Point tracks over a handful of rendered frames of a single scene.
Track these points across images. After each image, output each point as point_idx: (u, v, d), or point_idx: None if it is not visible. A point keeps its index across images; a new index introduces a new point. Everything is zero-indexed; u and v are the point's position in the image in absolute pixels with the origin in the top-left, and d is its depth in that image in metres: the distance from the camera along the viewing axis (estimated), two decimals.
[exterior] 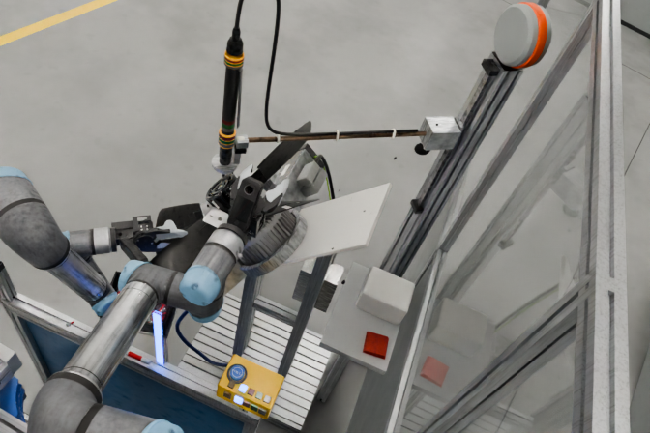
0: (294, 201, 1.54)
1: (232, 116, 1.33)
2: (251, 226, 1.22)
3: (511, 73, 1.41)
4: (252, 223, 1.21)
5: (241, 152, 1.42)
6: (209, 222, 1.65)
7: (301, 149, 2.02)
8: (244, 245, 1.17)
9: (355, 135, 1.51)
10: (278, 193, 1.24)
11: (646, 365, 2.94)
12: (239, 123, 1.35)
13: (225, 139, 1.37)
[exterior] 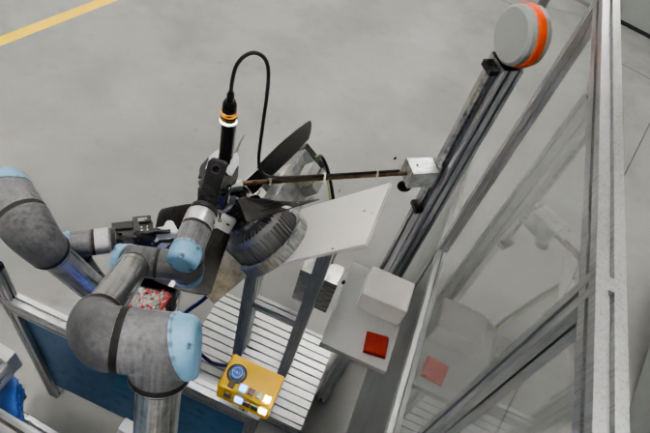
0: (294, 201, 1.54)
1: (227, 164, 1.46)
2: (219, 201, 1.40)
3: (511, 73, 1.41)
4: (220, 198, 1.39)
5: (235, 194, 1.56)
6: None
7: (301, 149, 2.02)
8: (216, 216, 1.35)
9: (341, 177, 1.64)
10: (234, 167, 1.43)
11: (646, 365, 2.94)
12: None
13: None
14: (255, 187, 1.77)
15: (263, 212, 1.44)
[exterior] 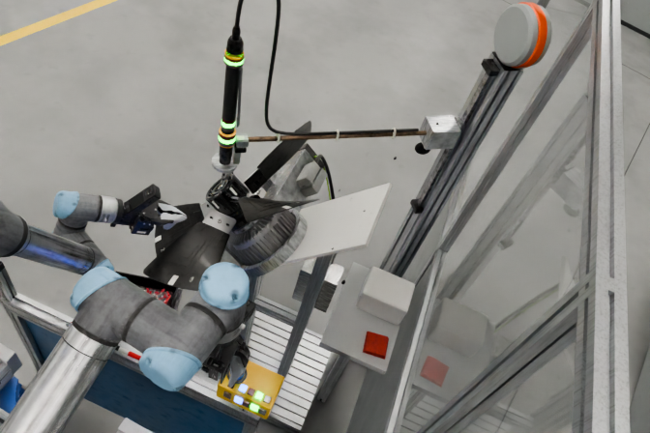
0: (294, 201, 1.54)
1: (232, 115, 1.32)
2: (225, 353, 0.97)
3: (511, 73, 1.41)
4: (230, 347, 0.98)
5: (241, 151, 1.42)
6: (208, 224, 1.66)
7: (301, 149, 2.02)
8: (238, 332, 0.93)
9: (356, 135, 1.51)
10: None
11: (646, 365, 2.94)
12: (239, 122, 1.35)
13: (225, 138, 1.37)
14: (255, 187, 1.77)
15: (263, 212, 1.44)
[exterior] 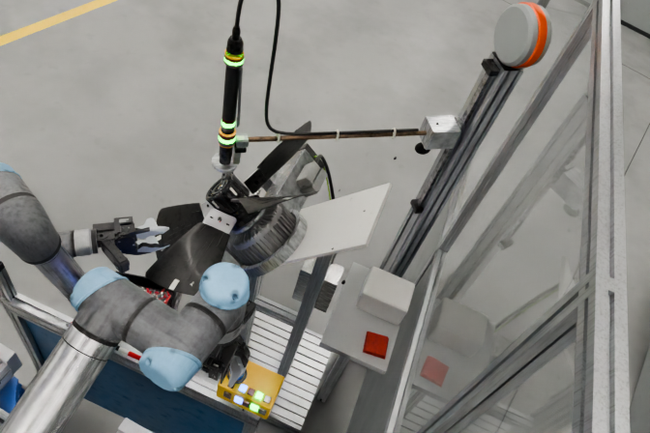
0: (202, 274, 1.55)
1: (232, 115, 1.32)
2: (225, 353, 0.97)
3: (511, 73, 1.41)
4: (230, 347, 0.98)
5: (241, 151, 1.42)
6: (203, 210, 1.79)
7: (301, 149, 2.02)
8: (238, 332, 0.93)
9: (356, 135, 1.51)
10: None
11: (646, 365, 2.94)
12: (239, 122, 1.35)
13: (225, 138, 1.37)
14: None
15: (161, 274, 1.56)
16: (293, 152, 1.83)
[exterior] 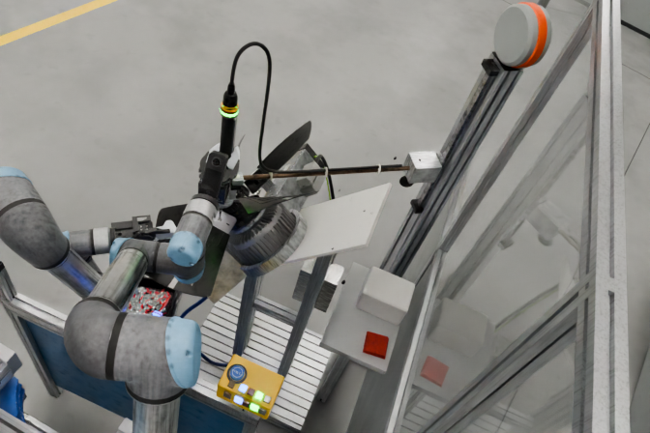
0: (202, 274, 1.54)
1: (228, 158, 1.44)
2: (219, 194, 1.38)
3: (511, 73, 1.41)
4: (221, 191, 1.37)
5: (236, 188, 1.54)
6: None
7: (301, 149, 2.02)
8: (217, 211, 1.33)
9: (343, 172, 1.62)
10: (235, 160, 1.41)
11: (646, 365, 2.94)
12: None
13: None
14: None
15: None
16: (293, 152, 1.83)
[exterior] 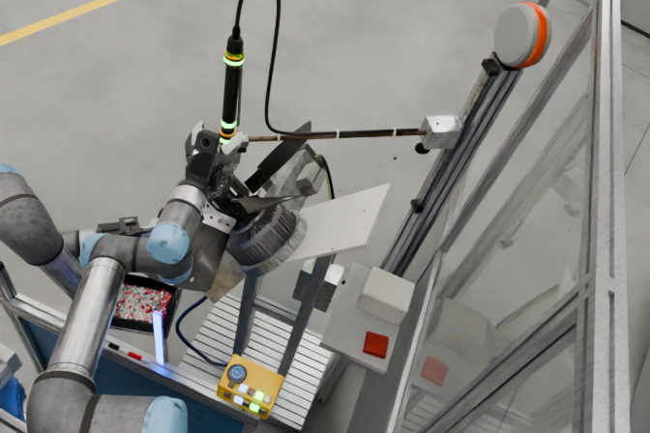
0: (202, 271, 1.53)
1: (232, 115, 1.32)
2: (210, 182, 1.20)
3: (511, 73, 1.41)
4: (212, 178, 1.19)
5: (241, 151, 1.42)
6: None
7: (301, 149, 2.02)
8: (206, 199, 1.15)
9: (356, 135, 1.51)
10: (233, 146, 1.23)
11: (646, 365, 2.94)
12: (239, 122, 1.35)
13: (225, 138, 1.37)
14: None
15: None
16: (293, 152, 1.83)
